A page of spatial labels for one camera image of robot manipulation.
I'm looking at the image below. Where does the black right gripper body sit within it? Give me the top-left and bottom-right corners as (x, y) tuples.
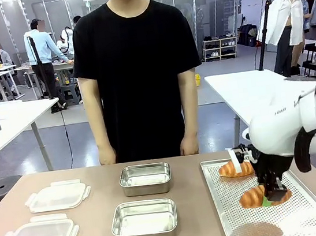
(251, 147), (298, 188)

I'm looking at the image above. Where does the orange croissant bread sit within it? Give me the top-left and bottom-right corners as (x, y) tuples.
(218, 158), (256, 181)
(237, 181), (294, 211)

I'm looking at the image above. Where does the person's right forearm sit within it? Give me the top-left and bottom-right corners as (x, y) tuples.
(77, 74), (114, 152)

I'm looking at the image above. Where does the person's left forearm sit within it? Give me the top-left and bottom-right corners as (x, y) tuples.
(174, 66), (204, 139)

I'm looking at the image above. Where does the stainless steel rectangular container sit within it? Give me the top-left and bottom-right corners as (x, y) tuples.
(117, 160), (174, 200)
(108, 196), (181, 236)

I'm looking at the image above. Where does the person's left hand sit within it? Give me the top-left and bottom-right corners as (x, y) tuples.
(177, 133), (202, 157)

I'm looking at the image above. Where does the person's right hand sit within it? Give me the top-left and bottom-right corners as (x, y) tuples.
(96, 144), (118, 167)

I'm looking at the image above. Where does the perforated metal baking tray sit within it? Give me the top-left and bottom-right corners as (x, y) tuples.
(200, 145), (316, 236)

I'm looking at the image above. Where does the white shoe rack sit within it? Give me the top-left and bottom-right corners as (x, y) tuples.
(200, 32), (240, 63)

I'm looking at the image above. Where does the black tripod pole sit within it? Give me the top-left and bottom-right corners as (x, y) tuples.
(249, 0), (282, 72)

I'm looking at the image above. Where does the black bag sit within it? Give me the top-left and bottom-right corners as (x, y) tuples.
(236, 23), (261, 49)

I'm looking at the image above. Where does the mannequin in white shirt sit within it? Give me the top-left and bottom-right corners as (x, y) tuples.
(251, 0), (316, 81)

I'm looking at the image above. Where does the person in black t-shirt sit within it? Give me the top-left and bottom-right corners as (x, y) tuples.
(63, 0), (214, 169)

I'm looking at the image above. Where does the grey plastic step stool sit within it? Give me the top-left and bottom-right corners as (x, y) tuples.
(59, 82), (83, 107)

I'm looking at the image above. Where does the white table with grey leg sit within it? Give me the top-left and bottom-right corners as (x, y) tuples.
(0, 94), (68, 178)

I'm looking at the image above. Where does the person in light blue shirt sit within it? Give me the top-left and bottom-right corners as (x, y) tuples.
(21, 14), (81, 115)

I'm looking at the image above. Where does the wrist camera with white bracket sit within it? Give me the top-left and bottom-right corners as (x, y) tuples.
(226, 141), (262, 175)

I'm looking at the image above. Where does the black camera stand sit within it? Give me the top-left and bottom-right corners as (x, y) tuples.
(26, 33), (58, 102)

